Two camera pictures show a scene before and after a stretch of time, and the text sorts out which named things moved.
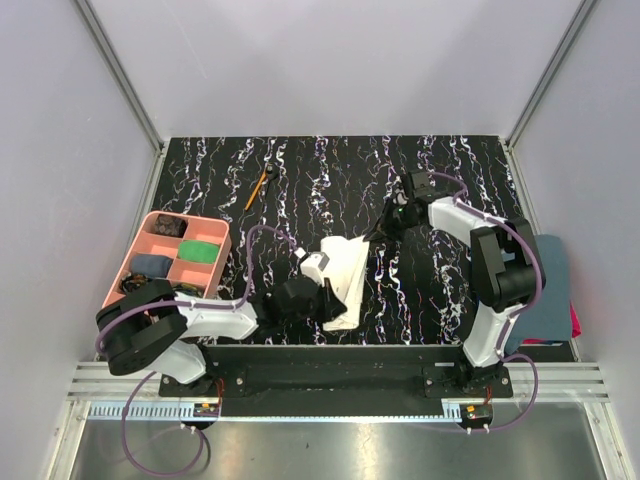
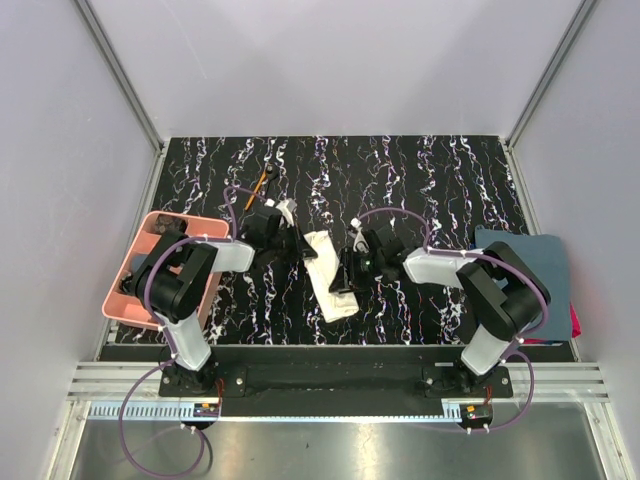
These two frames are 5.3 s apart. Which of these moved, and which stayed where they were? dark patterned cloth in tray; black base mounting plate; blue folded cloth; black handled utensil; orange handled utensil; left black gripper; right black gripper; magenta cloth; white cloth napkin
Moved: left black gripper; white cloth napkin; right black gripper
Stayed: dark patterned cloth in tray; magenta cloth; black handled utensil; orange handled utensil; blue folded cloth; black base mounting plate
